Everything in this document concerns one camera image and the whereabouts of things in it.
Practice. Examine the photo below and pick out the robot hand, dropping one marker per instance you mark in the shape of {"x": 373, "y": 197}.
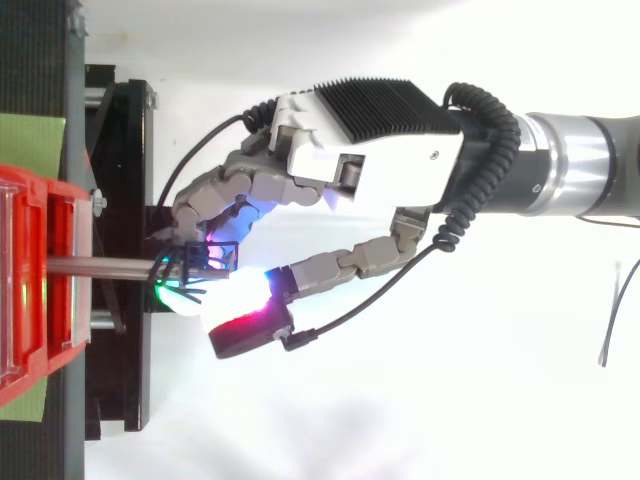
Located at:
{"x": 390, "y": 150}

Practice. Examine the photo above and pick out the thin dark loops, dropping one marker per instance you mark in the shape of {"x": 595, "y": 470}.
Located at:
{"x": 192, "y": 250}

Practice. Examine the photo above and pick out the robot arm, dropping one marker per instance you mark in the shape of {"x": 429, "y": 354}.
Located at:
{"x": 570, "y": 165}

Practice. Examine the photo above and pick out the metal rod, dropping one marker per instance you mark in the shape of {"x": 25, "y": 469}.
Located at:
{"x": 100, "y": 266}

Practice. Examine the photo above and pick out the red bin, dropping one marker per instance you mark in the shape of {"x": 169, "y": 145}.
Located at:
{"x": 35, "y": 260}

